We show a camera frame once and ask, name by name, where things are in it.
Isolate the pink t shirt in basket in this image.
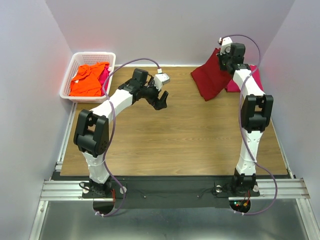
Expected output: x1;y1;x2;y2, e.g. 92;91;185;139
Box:
98;65;111;95

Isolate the aluminium frame rail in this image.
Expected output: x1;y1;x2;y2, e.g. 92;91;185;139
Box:
40;178;310;202

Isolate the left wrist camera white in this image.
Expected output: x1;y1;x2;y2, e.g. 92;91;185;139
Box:
153;73;170;92

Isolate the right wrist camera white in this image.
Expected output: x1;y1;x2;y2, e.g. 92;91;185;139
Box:
218;36;233;55

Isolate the dark red t shirt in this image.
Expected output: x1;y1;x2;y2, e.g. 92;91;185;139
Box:
190;48;232;102

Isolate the folded pink t shirt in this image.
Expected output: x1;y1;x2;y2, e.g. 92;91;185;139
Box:
225;65;265;97

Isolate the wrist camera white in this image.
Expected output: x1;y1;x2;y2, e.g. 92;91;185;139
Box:
153;73;170;92
218;36;233;55

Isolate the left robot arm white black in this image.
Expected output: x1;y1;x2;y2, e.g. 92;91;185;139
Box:
73;68;170;197

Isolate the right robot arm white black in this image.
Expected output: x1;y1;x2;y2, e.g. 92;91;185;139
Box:
217;37;274;195

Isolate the orange t shirt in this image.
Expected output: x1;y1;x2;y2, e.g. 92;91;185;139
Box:
69;62;110;97

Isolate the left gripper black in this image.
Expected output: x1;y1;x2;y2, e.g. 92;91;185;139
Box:
140;77;169;111

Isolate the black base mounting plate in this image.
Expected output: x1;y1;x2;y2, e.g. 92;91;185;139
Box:
54;176;259;212

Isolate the white plastic laundry basket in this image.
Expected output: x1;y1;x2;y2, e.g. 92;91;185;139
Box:
59;51;116;104

